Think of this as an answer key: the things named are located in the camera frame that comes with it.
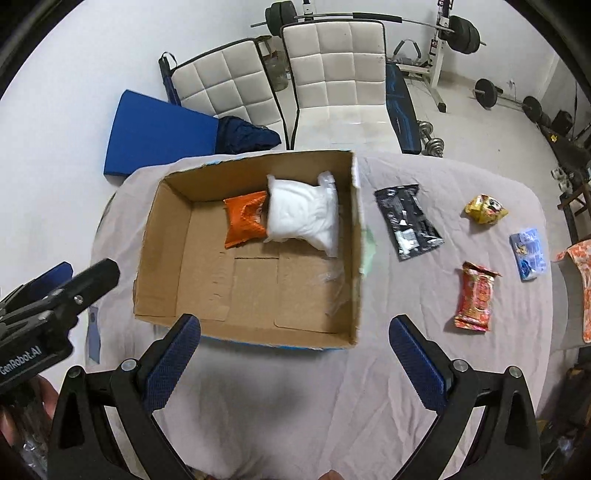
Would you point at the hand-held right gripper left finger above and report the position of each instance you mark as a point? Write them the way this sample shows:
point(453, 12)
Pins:
point(173, 362)

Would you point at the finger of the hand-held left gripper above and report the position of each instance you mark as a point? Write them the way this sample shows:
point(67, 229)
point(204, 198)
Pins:
point(53, 273)
point(94, 277)

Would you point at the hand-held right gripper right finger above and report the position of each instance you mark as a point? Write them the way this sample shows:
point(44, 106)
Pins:
point(415, 364)

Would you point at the brown cardboard box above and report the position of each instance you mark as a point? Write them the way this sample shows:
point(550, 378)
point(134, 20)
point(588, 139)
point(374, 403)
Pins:
point(258, 286)

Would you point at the person's left hand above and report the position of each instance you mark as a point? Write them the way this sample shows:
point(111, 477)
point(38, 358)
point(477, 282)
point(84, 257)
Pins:
point(44, 392)

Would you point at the blue tape strip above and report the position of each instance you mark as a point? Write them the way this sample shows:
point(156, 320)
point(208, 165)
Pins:
point(94, 334)

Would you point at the clear plastic wrap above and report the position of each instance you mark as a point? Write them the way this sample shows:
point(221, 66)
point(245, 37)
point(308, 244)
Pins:
point(23, 434)

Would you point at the red snack packet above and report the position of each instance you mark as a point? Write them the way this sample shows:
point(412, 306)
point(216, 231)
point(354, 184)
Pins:
point(475, 295)

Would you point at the green paper sheet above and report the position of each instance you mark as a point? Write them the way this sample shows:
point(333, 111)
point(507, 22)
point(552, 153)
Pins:
point(369, 254)

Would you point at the black snack packet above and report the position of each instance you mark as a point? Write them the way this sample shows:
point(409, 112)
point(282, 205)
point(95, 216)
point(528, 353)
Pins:
point(406, 217)

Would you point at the blue folded mat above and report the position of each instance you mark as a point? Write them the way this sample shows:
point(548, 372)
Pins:
point(157, 134)

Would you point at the orange snack packet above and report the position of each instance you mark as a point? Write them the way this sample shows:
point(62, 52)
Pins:
point(242, 221)

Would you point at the blue snack packet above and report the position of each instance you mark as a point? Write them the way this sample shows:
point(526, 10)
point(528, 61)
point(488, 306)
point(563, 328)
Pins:
point(528, 254)

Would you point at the yellow snack packet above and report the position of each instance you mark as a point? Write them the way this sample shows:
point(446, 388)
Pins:
point(485, 210)

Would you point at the white plastic bag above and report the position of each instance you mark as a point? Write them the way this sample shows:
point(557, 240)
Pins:
point(300, 217)

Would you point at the orange patterned chair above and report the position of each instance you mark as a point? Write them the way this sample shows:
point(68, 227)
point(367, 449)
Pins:
point(581, 277)

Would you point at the dark blue cloth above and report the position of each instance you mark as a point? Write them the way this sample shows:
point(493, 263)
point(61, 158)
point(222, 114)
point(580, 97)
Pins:
point(247, 136)

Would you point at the metal dumbbell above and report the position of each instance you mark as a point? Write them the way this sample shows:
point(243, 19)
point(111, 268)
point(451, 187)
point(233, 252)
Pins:
point(431, 145)

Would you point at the white quilted chair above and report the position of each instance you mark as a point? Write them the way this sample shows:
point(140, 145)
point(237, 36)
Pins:
point(332, 69)
point(221, 83)

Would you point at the black blue weight bench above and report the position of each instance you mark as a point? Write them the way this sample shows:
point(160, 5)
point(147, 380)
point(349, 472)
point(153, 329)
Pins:
point(401, 110)

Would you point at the clear water jug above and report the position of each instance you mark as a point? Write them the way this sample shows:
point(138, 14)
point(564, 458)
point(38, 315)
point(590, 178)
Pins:
point(277, 69)

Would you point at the short barbell with black plates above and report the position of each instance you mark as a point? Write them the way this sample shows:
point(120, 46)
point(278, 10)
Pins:
point(485, 92)

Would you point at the black exercise machine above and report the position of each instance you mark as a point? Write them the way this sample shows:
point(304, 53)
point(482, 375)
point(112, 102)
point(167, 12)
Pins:
point(561, 122)

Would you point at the white weight rack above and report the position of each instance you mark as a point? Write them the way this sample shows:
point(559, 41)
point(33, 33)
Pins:
point(441, 60)

